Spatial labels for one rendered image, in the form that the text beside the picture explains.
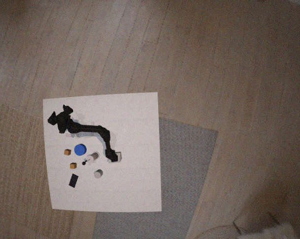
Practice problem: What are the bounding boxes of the black flat square pad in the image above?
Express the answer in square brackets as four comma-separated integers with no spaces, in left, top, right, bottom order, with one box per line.
[69,174,78,188]

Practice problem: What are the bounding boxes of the blue cylinder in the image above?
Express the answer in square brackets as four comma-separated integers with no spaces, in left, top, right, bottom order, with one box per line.
[74,143,87,156]

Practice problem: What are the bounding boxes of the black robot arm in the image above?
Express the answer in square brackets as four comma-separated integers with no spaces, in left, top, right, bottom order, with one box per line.
[57,112,118,162]

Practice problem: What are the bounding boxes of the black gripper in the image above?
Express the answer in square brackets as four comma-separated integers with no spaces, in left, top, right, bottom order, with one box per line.
[48,105,73,125]

